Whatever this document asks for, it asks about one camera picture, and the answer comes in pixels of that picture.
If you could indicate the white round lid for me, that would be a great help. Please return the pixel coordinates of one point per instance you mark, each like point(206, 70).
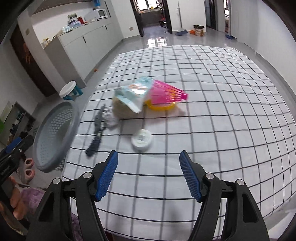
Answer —
point(141, 140)

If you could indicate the light blue snack bag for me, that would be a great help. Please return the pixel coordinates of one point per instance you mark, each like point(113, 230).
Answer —
point(134, 95)

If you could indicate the shoe rack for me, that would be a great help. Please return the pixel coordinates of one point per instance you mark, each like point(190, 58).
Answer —
point(15, 122)

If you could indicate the checkered white tablecloth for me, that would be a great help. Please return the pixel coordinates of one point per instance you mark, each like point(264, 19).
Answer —
point(234, 123)

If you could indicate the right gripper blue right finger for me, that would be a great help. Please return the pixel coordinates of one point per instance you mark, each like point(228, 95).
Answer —
point(243, 219)

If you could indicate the yellow plastic bowl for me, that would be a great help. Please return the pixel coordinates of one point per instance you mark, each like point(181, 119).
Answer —
point(160, 107)

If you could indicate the grey perforated laundry basket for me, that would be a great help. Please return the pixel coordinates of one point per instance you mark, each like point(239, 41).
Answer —
point(55, 135)

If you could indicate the beige plush toy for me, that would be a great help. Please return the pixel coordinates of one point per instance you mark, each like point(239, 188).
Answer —
point(122, 111)

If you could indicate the grey cloth rag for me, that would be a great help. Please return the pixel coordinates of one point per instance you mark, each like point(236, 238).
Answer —
point(98, 121)

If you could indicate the pink plastic shuttlecock basket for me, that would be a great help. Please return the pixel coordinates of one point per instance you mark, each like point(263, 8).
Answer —
point(162, 93)

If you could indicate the white microwave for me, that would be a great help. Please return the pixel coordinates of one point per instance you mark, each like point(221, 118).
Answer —
point(95, 15)

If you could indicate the white stool with teal legs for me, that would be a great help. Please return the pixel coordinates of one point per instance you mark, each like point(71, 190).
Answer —
point(69, 90)

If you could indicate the grey white cabinet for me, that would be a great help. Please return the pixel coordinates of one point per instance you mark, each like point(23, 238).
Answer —
point(77, 53)

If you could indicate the purple fluffy rug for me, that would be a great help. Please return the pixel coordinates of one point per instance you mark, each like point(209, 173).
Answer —
point(32, 197)

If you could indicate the blue dustpan with broom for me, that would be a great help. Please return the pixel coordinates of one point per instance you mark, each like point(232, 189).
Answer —
point(181, 31)

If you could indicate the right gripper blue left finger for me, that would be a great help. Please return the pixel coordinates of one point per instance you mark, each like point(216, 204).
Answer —
point(87, 189)

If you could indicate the dark brown door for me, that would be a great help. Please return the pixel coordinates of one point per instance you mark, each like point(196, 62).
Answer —
point(29, 64)

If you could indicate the trash bin with black bag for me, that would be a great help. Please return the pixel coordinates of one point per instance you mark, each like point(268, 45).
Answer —
point(199, 30)

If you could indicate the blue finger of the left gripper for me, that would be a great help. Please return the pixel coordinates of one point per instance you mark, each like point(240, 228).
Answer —
point(13, 144)

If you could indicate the person left hand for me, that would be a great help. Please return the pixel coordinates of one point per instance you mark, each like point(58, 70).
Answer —
point(16, 201)

